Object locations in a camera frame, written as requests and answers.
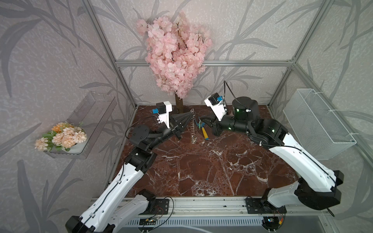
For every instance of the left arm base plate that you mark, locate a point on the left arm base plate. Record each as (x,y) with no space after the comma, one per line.
(157,206)

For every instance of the blue yellow garden fork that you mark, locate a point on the blue yellow garden fork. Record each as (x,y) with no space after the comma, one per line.
(203,131)

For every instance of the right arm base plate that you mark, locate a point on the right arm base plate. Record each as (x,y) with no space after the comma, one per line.
(259,206)

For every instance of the peach flower bouquet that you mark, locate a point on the peach flower bouquet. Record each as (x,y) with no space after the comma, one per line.
(62,136)

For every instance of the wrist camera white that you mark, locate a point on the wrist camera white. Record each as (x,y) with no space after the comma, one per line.
(162,111)
(217,103)

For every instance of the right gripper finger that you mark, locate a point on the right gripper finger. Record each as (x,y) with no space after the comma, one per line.
(207,125)
(207,119)

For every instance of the white wire mesh basket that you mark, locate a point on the white wire mesh basket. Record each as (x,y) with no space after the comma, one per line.
(316,125)

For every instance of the clear acrylic wall shelf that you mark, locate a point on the clear acrylic wall shelf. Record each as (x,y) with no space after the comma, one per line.
(91,115)

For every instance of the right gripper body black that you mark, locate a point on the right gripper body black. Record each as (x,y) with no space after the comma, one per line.
(219,126)

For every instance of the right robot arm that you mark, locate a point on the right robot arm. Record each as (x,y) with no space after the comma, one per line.
(317,186)

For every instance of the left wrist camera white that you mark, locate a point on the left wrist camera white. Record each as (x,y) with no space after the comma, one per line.
(162,111)

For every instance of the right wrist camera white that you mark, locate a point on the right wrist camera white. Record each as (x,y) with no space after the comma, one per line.
(217,103)

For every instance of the pink cherry blossom tree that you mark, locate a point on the pink cherry blossom tree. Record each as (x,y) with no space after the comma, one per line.
(175,52)

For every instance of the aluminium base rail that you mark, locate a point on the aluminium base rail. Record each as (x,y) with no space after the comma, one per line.
(209,206)

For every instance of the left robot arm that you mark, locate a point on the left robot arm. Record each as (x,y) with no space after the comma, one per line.
(105,215)

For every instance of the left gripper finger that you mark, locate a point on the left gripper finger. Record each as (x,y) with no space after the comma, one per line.
(175,116)
(184,119)

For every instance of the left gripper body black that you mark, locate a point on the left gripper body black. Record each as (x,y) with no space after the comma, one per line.
(173,129)

